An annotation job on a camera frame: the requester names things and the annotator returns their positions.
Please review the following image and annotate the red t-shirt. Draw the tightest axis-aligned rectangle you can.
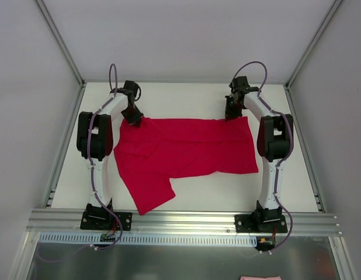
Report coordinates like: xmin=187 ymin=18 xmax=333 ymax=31
xmin=114 ymin=117 xmax=259 ymax=215

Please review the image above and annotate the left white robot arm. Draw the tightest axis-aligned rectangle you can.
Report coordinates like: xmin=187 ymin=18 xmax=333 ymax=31
xmin=77 ymin=91 xmax=143 ymax=208

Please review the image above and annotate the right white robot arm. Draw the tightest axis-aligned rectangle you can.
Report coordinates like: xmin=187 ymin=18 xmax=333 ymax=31
xmin=225 ymin=87 xmax=294 ymax=232

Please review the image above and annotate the pink folded cloth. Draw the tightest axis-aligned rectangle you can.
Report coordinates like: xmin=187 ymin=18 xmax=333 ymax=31
xmin=239 ymin=276 xmax=282 ymax=280

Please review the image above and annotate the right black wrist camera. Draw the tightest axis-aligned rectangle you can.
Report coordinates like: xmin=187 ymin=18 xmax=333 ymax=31
xmin=229 ymin=76 xmax=251 ymax=93

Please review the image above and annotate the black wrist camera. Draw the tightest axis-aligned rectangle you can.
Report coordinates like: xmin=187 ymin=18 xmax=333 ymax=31
xmin=229 ymin=76 xmax=251 ymax=93
xmin=123 ymin=80 xmax=142 ymax=101

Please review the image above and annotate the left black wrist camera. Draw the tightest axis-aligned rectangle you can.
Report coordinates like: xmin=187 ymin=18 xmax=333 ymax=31
xmin=123 ymin=80 xmax=142 ymax=101

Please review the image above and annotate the aluminium front rail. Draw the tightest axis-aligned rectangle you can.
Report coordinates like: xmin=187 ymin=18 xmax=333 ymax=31
xmin=26 ymin=208 xmax=342 ymax=236

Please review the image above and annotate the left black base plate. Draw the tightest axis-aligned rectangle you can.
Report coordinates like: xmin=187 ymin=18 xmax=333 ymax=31
xmin=80 ymin=210 xmax=133 ymax=231

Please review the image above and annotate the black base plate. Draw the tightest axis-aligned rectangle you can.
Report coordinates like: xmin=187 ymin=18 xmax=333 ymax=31
xmin=234 ymin=213 xmax=288 ymax=233
xmin=80 ymin=210 xmax=133 ymax=231

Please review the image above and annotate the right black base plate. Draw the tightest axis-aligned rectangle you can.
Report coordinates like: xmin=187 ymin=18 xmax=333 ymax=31
xmin=234 ymin=213 xmax=288 ymax=233

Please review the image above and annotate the left aluminium frame post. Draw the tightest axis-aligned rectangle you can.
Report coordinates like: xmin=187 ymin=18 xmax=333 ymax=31
xmin=34 ymin=0 xmax=86 ymax=88

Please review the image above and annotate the aluminium frame post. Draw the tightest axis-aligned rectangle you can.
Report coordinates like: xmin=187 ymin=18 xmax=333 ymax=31
xmin=34 ymin=0 xmax=86 ymax=88
xmin=284 ymin=0 xmax=344 ymax=88

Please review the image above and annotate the slotted cable duct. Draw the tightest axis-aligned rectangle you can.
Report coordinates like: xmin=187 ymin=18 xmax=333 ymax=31
xmin=38 ymin=232 xmax=257 ymax=247

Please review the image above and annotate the right aluminium frame post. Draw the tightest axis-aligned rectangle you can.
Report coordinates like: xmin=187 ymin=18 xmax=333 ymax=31
xmin=284 ymin=0 xmax=344 ymax=88

